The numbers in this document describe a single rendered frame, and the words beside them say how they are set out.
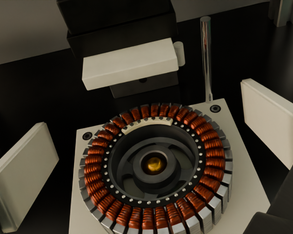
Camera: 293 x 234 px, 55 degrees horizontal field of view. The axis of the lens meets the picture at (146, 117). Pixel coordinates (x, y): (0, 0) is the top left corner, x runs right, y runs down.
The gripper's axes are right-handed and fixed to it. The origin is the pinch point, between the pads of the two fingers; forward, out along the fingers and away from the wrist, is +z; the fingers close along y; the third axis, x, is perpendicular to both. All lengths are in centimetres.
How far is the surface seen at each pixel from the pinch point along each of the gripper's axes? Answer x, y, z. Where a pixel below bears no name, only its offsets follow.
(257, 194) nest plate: -7.2, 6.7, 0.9
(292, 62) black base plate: -1.5, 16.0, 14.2
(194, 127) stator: -2.0, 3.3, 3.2
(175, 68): 3.1, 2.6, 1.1
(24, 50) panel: 5.6, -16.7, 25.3
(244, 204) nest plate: -7.5, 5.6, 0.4
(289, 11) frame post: 3.2, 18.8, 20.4
